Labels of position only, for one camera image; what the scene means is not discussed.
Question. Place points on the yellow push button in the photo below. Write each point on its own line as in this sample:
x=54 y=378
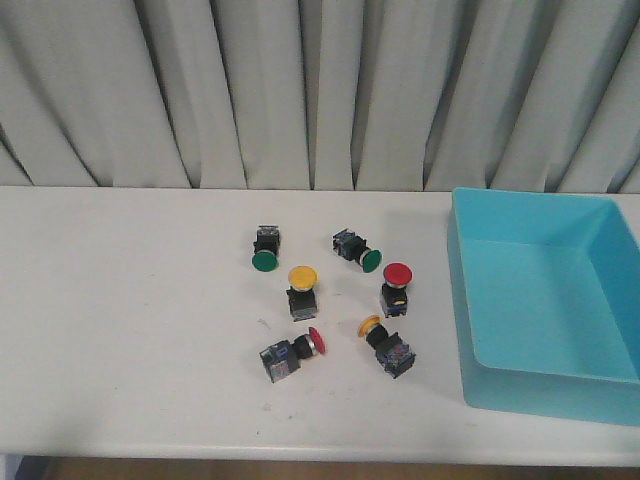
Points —
x=301 y=295
x=393 y=354

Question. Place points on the red push button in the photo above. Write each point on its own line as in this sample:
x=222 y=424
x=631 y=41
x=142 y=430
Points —
x=283 y=358
x=393 y=294

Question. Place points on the blue plastic box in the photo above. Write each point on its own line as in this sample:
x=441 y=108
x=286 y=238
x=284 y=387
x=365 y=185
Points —
x=545 y=292

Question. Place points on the right green push button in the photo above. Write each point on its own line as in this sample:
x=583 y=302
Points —
x=353 y=248

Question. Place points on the green push button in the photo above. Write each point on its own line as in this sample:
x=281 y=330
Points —
x=266 y=248
x=353 y=248

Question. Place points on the left green push button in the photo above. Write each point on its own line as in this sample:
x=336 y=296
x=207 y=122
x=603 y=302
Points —
x=266 y=248

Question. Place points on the lying red push button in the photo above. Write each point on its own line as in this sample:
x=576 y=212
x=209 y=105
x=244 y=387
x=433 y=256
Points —
x=283 y=358

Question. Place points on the lying yellow push button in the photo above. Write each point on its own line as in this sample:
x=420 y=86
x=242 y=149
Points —
x=393 y=354

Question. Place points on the white pleated curtain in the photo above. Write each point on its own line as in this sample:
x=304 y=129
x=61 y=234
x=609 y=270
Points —
x=322 y=95

